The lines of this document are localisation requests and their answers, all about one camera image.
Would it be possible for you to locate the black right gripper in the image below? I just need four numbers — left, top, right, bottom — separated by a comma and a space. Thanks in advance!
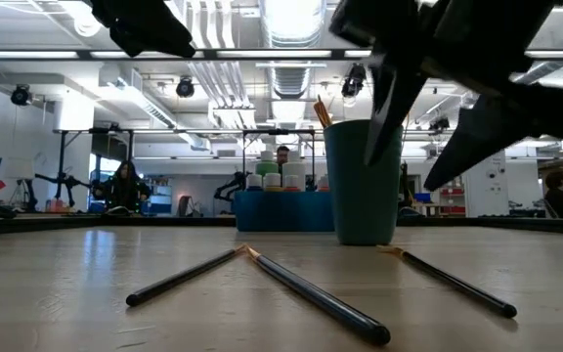
363, 0, 563, 194

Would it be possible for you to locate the teal plastic cup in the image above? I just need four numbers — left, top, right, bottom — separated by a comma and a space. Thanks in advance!
324, 119, 404, 246

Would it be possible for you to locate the large green paint bottle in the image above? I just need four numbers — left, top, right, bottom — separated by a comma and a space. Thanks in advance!
254, 150, 280, 178

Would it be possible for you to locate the ochre brown paint bottle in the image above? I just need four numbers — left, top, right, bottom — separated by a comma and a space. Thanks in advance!
263, 172, 282, 193

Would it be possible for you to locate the thin short black paintbrush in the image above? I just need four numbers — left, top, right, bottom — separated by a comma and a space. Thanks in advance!
125, 245, 246, 308

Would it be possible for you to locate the white pillar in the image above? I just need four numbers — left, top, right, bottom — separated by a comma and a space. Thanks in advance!
461, 149, 505, 219

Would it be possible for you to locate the red storage shelf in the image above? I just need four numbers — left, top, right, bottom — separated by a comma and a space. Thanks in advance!
438, 181, 466, 216

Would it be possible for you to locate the black overhead light bar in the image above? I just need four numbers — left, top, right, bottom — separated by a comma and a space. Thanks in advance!
0, 47, 563, 62

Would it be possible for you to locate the blue lit shelf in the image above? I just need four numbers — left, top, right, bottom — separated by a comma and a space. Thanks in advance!
147, 183, 173, 216

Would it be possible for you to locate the blue plastic tray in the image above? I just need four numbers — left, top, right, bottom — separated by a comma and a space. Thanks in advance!
234, 190, 336, 234

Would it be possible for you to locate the black tripod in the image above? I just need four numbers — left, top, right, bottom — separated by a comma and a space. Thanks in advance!
15, 178, 38, 212

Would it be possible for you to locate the black ceiling-mounted camera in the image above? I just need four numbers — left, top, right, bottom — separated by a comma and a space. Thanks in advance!
428, 114, 452, 133
10, 83, 31, 107
340, 62, 368, 99
175, 75, 195, 99

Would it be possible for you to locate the black background rig frame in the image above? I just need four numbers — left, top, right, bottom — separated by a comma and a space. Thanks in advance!
52, 126, 563, 216

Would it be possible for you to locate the silver ceiling air duct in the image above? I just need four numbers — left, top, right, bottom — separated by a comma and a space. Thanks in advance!
260, 0, 327, 99

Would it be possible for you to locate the black aluminium table frame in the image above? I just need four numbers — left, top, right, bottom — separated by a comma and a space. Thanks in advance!
0, 214, 563, 236

